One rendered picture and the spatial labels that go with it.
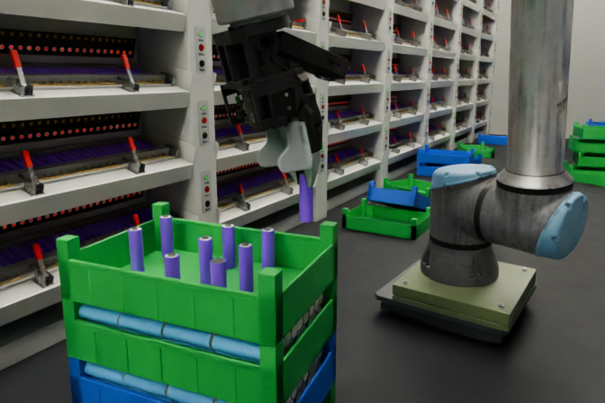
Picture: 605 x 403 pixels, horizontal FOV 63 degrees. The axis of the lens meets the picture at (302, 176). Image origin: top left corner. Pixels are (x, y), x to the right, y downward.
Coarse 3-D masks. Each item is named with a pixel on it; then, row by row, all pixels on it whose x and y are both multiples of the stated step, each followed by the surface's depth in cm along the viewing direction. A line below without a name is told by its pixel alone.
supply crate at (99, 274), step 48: (144, 240) 76; (192, 240) 78; (240, 240) 74; (288, 240) 71; (336, 240) 68; (96, 288) 60; (144, 288) 57; (192, 288) 54; (288, 288) 53; (240, 336) 53
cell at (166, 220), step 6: (162, 216) 75; (168, 216) 75; (162, 222) 75; (168, 222) 75; (162, 228) 75; (168, 228) 75; (162, 234) 75; (168, 234) 75; (162, 240) 75; (168, 240) 75; (162, 246) 76; (168, 246) 75; (162, 252) 76; (168, 252) 76
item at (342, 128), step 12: (336, 96) 245; (348, 96) 257; (336, 108) 249; (348, 108) 260; (360, 108) 262; (336, 120) 226; (348, 120) 238; (360, 120) 243; (372, 120) 257; (336, 132) 213; (348, 132) 224; (360, 132) 236; (372, 132) 249
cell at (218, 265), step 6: (216, 258) 58; (222, 258) 58; (210, 264) 57; (216, 264) 56; (222, 264) 56; (216, 270) 56; (222, 270) 56; (216, 276) 56; (222, 276) 57; (216, 282) 56; (222, 282) 57
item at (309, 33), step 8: (296, 16) 193; (304, 16) 191; (216, 24) 142; (304, 24) 190; (312, 24) 190; (216, 32) 143; (288, 32) 174; (296, 32) 178; (304, 32) 183; (312, 32) 187; (312, 40) 190
